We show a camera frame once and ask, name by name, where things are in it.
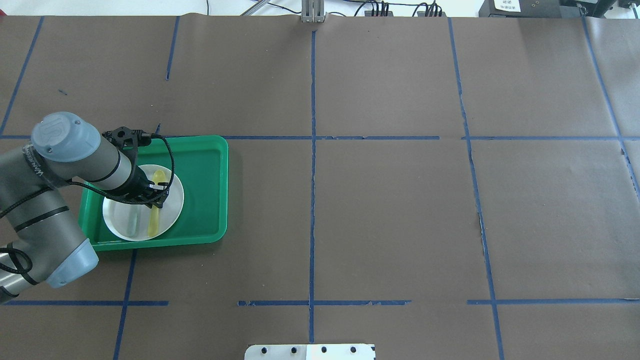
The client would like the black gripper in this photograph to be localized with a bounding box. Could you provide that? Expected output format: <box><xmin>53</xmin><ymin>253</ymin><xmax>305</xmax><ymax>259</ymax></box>
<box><xmin>119</xmin><ymin>167</ymin><xmax>170</xmax><ymax>209</ymax></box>

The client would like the yellow plastic spoon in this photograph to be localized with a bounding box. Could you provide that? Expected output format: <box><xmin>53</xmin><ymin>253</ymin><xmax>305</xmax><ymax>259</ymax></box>
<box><xmin>147</xmin><ymin>170</ymin><xmax>167</xmax><ymax>239</ymax></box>

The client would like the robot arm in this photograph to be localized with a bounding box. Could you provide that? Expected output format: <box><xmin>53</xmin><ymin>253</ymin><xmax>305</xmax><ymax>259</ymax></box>
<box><xmin>0</xmin><ymin>111</ymin><xmax>173</xmax><ymax>305</ymax></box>

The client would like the pale green plastic fork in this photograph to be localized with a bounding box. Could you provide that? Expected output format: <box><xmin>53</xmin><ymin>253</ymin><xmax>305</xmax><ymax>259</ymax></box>
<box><xmin>125</xmin><ymin>205</ymin><xmax>141</xmax><ymax>239</ymax></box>

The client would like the white round plate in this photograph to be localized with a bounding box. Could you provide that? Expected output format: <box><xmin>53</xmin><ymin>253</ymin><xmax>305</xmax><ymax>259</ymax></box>
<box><xmin>102</xmin><ymin>175</ymin><xmax>185</xmax><ymax>242</ymax></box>

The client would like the green plastic tray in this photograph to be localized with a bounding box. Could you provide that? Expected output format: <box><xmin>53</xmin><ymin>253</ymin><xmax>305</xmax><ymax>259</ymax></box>
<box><xmin>78</xmin><ymin>135</ymin><xmax>229</xmax><ymax>251</ymax></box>

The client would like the black box with label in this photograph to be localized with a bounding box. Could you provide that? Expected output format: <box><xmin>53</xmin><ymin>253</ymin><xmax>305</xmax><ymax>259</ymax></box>
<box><xmin>478</xmin><ymin>0</ymin><xmax>581</xmax><ymax>19</ymax></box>

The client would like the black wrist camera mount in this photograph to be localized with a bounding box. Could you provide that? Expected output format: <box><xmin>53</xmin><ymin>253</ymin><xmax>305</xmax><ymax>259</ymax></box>
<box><xmin>102</xmin><ymin>126</ymin><xmax>153</xmax><ymax>164</ymax></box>

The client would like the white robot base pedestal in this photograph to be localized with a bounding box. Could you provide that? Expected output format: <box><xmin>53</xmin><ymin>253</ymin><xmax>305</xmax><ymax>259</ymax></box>
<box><xmin>244</xmin><ymin>343</ymin><xmax>377</xmax><ymax>360</ymax></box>

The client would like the grey aluminium profile post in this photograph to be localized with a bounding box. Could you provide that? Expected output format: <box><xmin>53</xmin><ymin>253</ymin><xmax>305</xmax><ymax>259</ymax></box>
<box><xmin>300</xmin><ymin>0</ymin><xmax>327</xmax><ymax>23</ymax></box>

